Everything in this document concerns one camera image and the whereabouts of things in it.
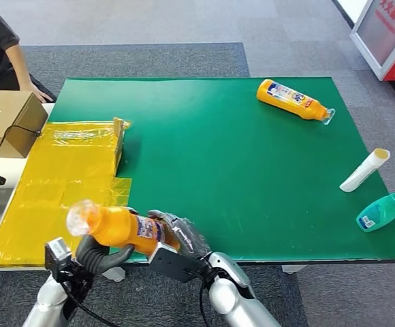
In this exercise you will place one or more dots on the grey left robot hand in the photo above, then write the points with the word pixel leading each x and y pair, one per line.
pixel 98 257

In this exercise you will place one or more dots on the person's hand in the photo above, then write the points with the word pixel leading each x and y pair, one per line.
pixel 37 92

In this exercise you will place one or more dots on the white tube bottle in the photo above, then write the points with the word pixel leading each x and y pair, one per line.
pixel 364 170

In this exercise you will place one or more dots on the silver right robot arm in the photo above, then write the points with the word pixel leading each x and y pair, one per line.
pixel 238 298

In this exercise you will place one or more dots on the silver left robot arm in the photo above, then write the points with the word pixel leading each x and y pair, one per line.
pixel 53 302

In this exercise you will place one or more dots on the green table mat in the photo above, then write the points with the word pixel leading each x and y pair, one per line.
pixel 235 158

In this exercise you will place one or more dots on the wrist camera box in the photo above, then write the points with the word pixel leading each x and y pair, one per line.
pixel 57 257
pixel 175 266

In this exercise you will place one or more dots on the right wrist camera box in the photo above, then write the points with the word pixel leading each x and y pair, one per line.
pixel 175 266

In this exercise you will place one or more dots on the brown cardboard box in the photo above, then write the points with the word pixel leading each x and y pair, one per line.
pixel 3 122

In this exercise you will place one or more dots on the yellow plastic wrapped box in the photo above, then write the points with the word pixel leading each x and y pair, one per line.
pixel 54 180

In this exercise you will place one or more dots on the teal plastic bottle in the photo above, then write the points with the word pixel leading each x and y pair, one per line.
pixel 383 211

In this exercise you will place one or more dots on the person's forearm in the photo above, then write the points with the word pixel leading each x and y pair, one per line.
pixel 18 65

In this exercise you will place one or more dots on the white table leg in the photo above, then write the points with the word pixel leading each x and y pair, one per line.
pixel 114 273
pixel 293 269

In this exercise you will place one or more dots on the red and white sign cabinet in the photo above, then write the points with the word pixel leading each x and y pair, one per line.
pixel 386 36

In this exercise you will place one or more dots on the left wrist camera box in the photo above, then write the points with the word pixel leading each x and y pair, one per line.
pixel 57 257

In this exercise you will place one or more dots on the orange bottle with clear cap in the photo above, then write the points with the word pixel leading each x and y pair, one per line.
pixel 119 225
pixel 291 100

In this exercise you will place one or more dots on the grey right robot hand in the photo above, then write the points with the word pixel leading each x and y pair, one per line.
pixel 187 234

